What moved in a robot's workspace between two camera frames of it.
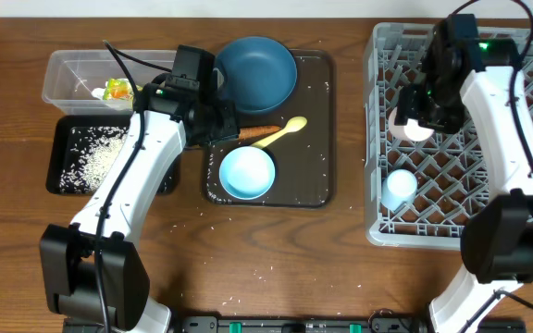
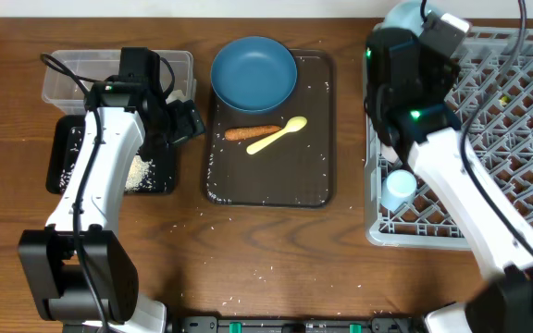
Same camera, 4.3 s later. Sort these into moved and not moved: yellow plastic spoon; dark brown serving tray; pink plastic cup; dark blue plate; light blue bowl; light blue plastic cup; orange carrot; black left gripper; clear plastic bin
Moved: black left gripper; light blue bowl; pink plastic cup
Not moved: yellow plastic spoon; clear plastic bin; light blue plastic cup; dark blue plate; orange carrot; dark brown serving tray
